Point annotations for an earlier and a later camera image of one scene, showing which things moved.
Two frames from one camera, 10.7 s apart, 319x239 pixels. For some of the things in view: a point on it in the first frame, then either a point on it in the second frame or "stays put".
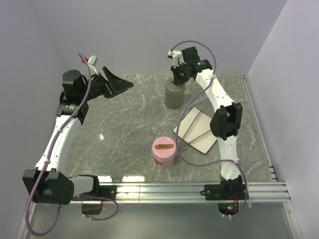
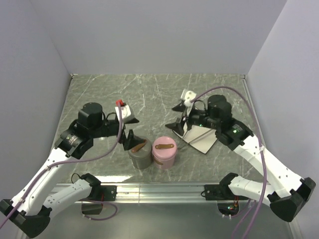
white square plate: x=195 y=129 stays put
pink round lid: x=164 y=148 stays put
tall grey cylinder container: x=174 y=101 to x=142 y=163
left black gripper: x=117 y=85 to x=131 y=140
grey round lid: x=171 y=87 to x=142 y=151
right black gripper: x=176 y=79 to x=178 y=127
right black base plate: x=225 y=191 stays put
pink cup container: x=164 y=165 stays put
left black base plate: x=107 y=191 stays put
